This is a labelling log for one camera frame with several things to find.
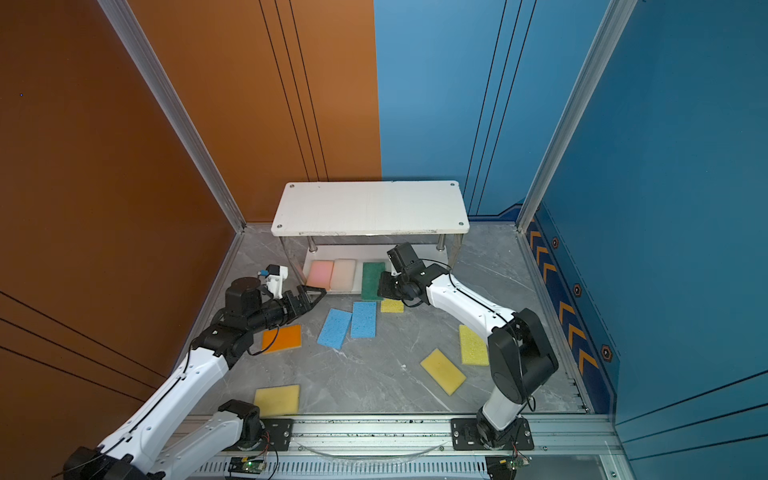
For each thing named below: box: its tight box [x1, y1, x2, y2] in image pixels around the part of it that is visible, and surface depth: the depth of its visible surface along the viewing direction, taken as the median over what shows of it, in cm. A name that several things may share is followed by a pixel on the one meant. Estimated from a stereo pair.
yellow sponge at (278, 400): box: [254, 385, 300, 417], surface depth 79 cm
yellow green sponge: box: [459, 325, 490, 366], surface depth 88 cm
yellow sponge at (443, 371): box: [420, 348, 467, 396], surface depth 84 cm
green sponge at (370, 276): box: [362, 262, 385, 301], surface depth 89 cm
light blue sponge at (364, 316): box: [351, 301, 377, 338], surface depth 93 cm
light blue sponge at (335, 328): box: [317, 308, 352, 350], surface depth 93 cm
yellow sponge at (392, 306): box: [380, 299, 405, 313], surface depth 97 cm
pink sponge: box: [305, 260, 334, 290], surface depth 96 cm
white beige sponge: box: [330, 258, 357, 292], surface depth 98 cm
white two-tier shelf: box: [271, 180, 470, 293], surface depth 79 cm
